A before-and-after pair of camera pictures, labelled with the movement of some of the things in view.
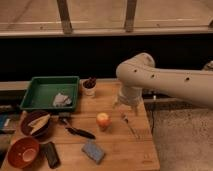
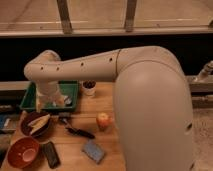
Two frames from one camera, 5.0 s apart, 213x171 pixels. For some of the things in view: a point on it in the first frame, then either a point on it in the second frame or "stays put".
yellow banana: (38, 123) stays put
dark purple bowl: (31, 116) stays put
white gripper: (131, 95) to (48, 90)
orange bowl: (23, 152) stays put
